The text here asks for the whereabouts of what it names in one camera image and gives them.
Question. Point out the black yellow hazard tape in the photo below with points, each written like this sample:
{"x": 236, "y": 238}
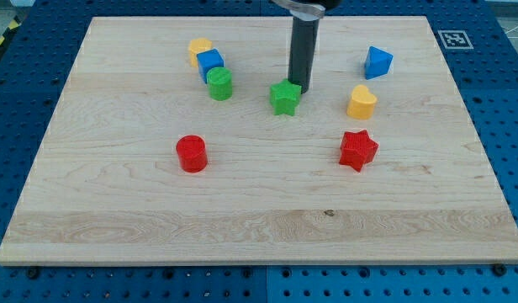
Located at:
{"x": 7, "y": 36}

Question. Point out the green cylinder block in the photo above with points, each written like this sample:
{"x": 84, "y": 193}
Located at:
{"x": 219, "y": 81}

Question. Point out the blue triangle block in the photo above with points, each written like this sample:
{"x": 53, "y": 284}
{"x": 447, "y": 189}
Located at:
{"x": 377, "y": 62}

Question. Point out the white fiducial marker tag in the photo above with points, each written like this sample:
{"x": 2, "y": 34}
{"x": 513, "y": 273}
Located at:
{"x": 453, "y": 39}

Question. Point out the red cylinder block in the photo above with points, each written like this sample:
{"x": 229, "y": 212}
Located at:
{"x": 192, "y": 155}

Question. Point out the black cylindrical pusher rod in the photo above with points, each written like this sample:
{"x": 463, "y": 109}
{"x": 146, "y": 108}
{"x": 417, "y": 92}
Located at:
{"x": 302, "y": 49}

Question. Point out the metal clamp robot mount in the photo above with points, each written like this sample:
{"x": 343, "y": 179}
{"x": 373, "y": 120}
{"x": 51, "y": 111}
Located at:
{"x": 308, "y": 9}

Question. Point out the yellow block behind blue cube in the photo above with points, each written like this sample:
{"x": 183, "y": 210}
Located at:
{"x": 197, "y": 46}

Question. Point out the green star block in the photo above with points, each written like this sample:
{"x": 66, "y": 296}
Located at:
{"x": 284, "y": 97}

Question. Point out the yellow heart block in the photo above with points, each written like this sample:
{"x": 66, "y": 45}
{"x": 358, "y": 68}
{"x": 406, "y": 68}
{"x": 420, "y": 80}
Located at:
{"x": 362, "y": 103}

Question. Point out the wooden board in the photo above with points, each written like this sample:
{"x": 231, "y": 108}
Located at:
{"x": 107, "y": 189}

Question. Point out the red star block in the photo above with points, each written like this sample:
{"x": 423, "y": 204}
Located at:
{"x": 357, "y": 149}

